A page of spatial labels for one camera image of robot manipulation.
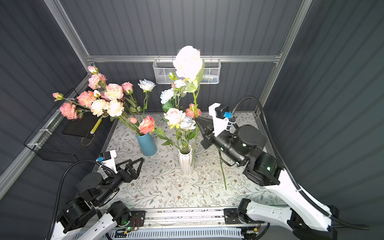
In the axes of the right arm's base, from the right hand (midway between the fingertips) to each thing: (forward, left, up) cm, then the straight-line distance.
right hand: (198, 120), depth 49 cm
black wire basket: (+6, +65, -20) cm, 68 cm away
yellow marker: (+18, +53, -21) cm, 60 cm away
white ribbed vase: (+1, +7, -30) cm, 31 cm away
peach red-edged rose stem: (+5, -14, -51) cm, 53 cm away
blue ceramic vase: (+15, +31, -38) cm, 51 cm away
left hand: (-4, +27, -21) cm, 34 cm away
